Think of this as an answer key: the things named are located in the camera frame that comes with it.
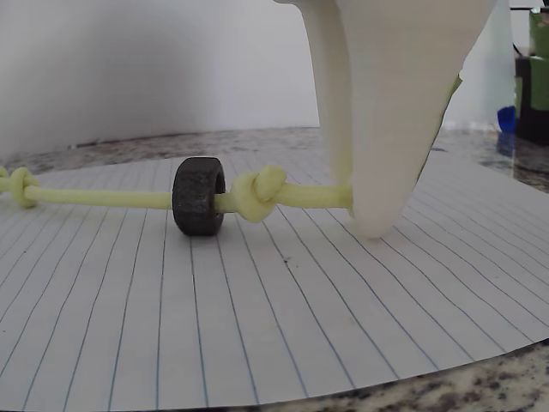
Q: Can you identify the white gripper finger green tape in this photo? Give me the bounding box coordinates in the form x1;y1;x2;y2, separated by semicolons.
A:
274;0;499;240

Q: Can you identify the black metal nut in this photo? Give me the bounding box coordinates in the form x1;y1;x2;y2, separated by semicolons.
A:
172;156;226;237

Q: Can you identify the pale yellow knotted rope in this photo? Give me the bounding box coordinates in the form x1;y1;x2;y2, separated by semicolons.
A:
0;164;357;225

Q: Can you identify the lined paper sheet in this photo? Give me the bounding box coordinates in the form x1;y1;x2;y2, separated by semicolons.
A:
0;150;549;412

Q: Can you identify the black camera with green tape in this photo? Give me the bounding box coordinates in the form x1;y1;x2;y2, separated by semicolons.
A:
513;8;549;141

